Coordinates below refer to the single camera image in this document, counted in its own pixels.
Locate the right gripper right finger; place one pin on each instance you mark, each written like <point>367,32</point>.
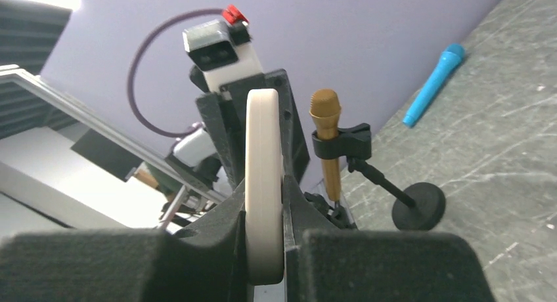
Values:
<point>325,263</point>

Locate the gold microphone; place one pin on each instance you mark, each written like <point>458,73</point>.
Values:
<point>325,111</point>

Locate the blue toy microphone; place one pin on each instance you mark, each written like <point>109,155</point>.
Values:
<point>448,61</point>

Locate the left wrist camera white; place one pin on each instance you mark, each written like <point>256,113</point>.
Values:
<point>221,50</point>

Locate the beige phone case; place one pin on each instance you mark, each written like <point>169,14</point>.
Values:
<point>263,178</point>

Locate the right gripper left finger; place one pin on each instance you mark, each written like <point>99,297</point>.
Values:
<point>206,261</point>

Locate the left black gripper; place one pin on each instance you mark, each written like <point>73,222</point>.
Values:
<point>254,125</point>

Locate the black microphone stand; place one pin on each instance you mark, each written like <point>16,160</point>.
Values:
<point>420,206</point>

